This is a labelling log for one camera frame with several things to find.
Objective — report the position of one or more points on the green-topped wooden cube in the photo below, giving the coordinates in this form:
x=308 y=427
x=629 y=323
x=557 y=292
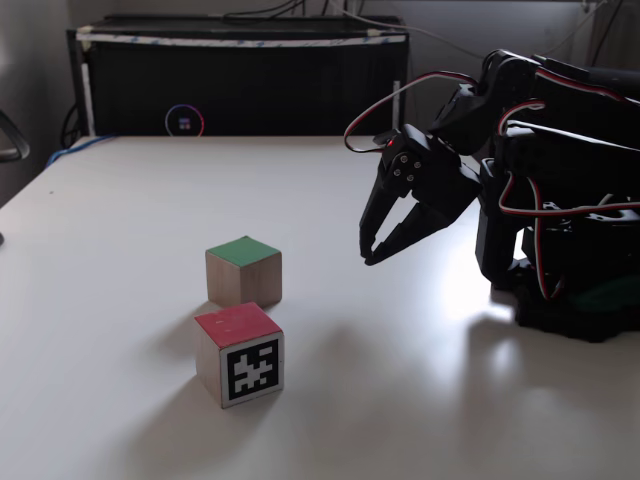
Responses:
x=242 y=280

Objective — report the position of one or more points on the red-topped wooden cube with marker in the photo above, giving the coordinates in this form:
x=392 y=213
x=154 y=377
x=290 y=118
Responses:
x=235 y=325

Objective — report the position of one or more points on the black computer case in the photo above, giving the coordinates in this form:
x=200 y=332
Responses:
x=240 y=85

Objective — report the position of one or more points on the green base clamp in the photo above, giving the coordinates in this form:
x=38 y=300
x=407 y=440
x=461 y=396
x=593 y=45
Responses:
x=602 y=295

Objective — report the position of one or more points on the black chair armrest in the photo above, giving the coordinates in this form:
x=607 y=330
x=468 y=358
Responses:
x=17 y=140

